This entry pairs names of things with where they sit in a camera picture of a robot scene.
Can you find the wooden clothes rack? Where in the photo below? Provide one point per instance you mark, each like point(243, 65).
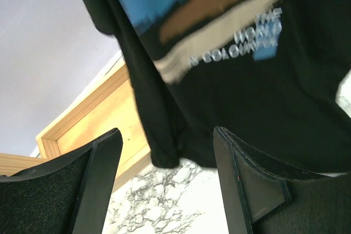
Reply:
point(108, 104)

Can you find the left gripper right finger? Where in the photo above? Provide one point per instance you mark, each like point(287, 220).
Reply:
point(262, 194)

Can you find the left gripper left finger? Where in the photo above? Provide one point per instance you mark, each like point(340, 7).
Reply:
point(68, 194)

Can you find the black printed t shirt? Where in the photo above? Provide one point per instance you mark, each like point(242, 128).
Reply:
point(267, 70)

